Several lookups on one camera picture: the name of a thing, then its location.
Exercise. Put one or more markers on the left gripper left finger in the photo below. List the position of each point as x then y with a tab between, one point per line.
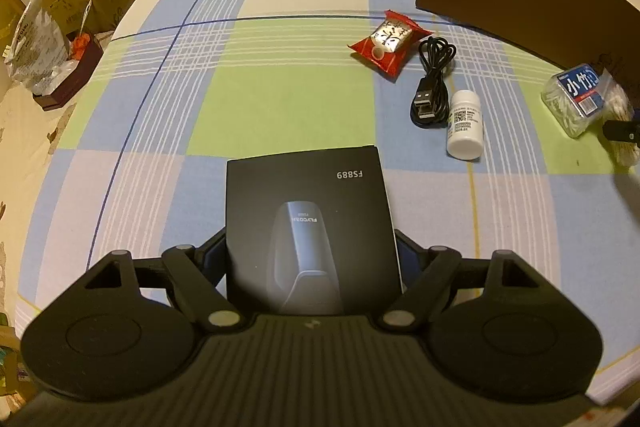
194	273

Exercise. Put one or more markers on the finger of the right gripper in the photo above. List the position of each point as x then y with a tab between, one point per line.
622	128

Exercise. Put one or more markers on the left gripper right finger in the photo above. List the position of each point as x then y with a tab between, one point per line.
438	265

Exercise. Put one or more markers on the blue cotton swab box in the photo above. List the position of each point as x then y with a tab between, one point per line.
580	97

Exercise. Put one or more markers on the black shaver box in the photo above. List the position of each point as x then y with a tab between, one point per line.
311	233

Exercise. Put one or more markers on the red snack packet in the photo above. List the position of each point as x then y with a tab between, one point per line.
388	46

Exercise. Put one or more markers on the white pill bottle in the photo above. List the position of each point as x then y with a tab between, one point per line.
465	126

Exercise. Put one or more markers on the checked table cloth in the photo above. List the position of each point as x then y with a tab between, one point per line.
189	84

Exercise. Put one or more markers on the white plastic bag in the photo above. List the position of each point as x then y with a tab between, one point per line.
39	54

